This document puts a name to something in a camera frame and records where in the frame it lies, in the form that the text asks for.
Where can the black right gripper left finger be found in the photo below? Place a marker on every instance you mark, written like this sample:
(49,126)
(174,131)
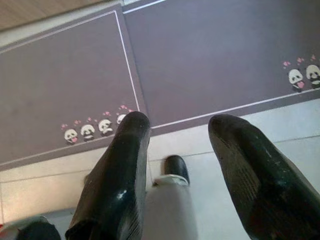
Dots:
(117,180)

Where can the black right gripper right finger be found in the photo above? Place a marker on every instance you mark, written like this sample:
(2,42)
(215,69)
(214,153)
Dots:
(262,187)

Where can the grey robot leg black foot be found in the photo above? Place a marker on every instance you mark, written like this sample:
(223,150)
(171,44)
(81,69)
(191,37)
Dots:
(170,207)

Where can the black grey robot leg joint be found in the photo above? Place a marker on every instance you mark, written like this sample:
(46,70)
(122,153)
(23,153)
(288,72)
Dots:
(37,231)

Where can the brown panda floor mat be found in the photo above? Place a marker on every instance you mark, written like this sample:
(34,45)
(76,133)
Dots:
(62,87)
(212,62)

